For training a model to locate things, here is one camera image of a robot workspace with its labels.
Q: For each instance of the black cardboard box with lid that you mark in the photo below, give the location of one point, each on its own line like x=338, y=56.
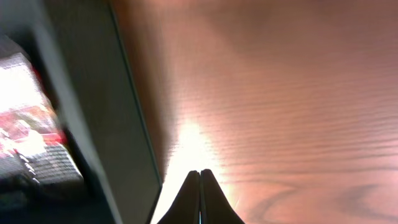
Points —
x=78, y=57

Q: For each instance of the black snack pouch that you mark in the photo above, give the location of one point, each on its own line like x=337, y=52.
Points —
x=32, y=142

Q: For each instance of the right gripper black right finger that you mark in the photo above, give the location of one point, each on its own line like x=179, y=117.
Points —
x=214, y=206

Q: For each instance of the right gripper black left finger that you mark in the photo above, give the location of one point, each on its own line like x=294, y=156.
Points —
x=185, y=208

